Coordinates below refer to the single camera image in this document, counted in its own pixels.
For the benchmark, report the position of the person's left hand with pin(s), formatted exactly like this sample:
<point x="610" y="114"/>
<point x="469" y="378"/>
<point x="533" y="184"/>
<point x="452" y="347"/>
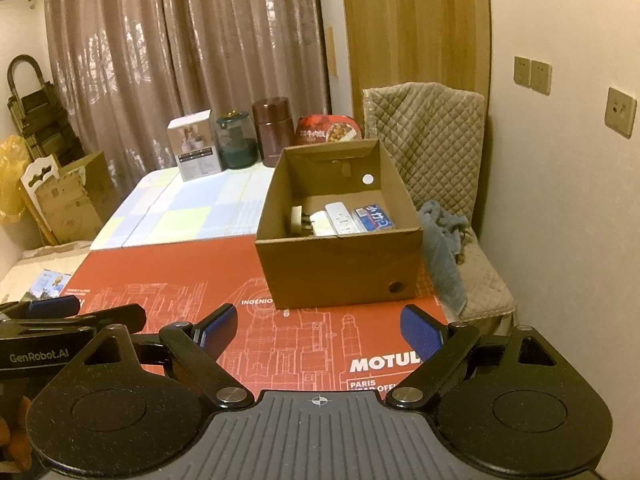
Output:
<point x="12" y="430"/>

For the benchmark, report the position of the beige quilted chair cover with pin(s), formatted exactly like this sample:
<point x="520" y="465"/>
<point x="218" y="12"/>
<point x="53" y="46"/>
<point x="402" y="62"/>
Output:
<point x="430" y="145"/>

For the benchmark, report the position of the brown thermos flask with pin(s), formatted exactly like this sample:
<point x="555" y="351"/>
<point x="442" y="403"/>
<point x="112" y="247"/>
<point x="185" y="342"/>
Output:
<point x="271" y="132"/>

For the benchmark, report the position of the white plug adapter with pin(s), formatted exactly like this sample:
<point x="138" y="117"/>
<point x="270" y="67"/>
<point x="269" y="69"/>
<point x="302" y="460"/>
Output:
<point x="320" y="224"/>

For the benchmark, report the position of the yellow plastic bag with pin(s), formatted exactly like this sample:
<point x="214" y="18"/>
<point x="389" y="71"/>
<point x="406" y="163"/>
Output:
<point x="10" y="180"/>

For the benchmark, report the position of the wooden door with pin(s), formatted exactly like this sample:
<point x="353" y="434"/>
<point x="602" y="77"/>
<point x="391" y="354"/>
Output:
<point x="415" y="25"/>

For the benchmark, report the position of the beige wall socket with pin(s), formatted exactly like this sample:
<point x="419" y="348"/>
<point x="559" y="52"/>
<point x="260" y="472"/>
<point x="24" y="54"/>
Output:
<point x="541" y="77"/>
<point x="522" y="71"/>

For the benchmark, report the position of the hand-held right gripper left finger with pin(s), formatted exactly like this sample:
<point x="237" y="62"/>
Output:
<point x="220" y="331"/>

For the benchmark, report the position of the colourful picture box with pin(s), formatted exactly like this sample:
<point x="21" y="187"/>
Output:
<point x="50" y="284"/>

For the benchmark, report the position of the beige round-port wall outlet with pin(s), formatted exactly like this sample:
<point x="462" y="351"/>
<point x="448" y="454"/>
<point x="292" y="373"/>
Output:
<point x="621" y="112"/>

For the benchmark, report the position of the beige square power adapter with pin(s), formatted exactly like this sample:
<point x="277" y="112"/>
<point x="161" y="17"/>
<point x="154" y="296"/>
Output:
<point x="300" y="220"/>

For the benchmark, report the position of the white carved wooden board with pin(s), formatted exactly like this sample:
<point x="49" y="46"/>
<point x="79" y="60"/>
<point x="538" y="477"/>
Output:
<point x="40" y="172"/>

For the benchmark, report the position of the green glass jar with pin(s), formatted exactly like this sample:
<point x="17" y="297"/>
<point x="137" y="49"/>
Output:
<point x="237" y="145"/>

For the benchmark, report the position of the red instant meal package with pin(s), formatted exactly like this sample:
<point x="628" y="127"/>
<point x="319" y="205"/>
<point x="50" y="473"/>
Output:
<point x="327" y="130"/>

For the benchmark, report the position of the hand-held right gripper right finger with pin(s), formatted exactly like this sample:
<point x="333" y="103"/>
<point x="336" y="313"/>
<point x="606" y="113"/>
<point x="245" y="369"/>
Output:
<point x="420" y="331"/>

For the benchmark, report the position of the grey crumpled towel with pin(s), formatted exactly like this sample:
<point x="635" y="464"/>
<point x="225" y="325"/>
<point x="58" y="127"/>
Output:
<point x="442" y="250"/>

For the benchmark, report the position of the brown patterned curtain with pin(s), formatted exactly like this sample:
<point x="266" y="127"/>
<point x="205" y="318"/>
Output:
<point x="175" y="50"/>

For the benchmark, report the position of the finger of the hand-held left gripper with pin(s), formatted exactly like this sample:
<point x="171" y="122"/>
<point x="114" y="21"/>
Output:
<point x="125" y="316"/>
<point x="52" y="306"/>

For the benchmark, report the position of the pastel checked tablecloth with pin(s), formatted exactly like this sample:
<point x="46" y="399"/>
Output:
<point x="190" y="210"/>

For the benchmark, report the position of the flattened cardboard boxes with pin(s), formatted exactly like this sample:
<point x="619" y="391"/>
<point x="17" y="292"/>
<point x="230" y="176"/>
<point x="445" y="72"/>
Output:
<point x="75" y="205"/>

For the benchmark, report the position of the blue white packet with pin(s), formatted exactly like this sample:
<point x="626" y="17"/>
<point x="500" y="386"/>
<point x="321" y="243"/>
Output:
<point x="372" y="217"/>

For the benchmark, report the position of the white beige box device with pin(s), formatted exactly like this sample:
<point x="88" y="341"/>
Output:
<point x="342" y="217"/>

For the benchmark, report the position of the brown cardboard box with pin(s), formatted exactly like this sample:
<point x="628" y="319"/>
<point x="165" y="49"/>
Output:
<point x="340" y="270"/>

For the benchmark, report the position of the black folding trolley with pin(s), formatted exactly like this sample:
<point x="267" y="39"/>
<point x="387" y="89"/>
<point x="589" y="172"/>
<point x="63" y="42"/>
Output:
<point x="35" y="120"/>

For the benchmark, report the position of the white product box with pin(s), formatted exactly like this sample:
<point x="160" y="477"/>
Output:
<point x="195" y="150"/>

